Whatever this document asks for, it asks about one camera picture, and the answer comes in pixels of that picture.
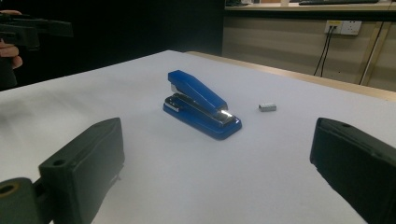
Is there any blue stapler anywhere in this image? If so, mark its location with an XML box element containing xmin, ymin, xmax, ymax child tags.
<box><xmin>163</xmin><ymin>69</ymin><xmax>243</xmax><ymax>141</ymax></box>

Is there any black wall socket cable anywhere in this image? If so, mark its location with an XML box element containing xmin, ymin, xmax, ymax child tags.
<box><xmin>313</xmin><ymin>26</ymin><xmax>332</xmax><ymax>77</ymax></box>
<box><xmin>319</xmin><ymin>26</ymin><xmax>336</xmax><ymax>77</ymax></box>

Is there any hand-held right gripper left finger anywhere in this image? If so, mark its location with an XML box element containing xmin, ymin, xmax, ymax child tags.
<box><xmin>38</xmin><ymin>117</ymin><xmax>125</xmax><ymax>224</ymax></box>

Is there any white wall socket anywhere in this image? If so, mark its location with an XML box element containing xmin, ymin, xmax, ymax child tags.
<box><xmin>324</xmin><ymin>20</ymin><xmax>362</xmax><ymax>35</ymax></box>

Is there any white table mat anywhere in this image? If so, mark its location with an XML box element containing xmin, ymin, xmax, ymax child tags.
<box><xmin>0</xmin><ymin>49</ymin><xmax>396</xmax><ymax>224</ymax></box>

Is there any metal stand leg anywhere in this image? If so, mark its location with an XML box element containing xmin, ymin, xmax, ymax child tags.
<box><xmin>359</xmin><ymin>21</ymin><xmax>394</xmax><ymax>87</ymax></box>

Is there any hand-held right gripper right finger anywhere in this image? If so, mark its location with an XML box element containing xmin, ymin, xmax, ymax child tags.
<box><xmin>309</xmin><ymin>117</ymin><xmax>396</xmax><ymax>224</ymax></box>

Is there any long wooden shelf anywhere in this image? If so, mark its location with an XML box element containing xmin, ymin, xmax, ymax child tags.
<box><xmin>224</xmin><ymin>0</ymin><xmax>396</xmax><ymax>14</ymax></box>

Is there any wooden table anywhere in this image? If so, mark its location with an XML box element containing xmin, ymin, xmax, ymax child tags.
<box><xmin>186</xmin><ymin>50</ymin><xmax>396</xmax><ymax>103</ymax></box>

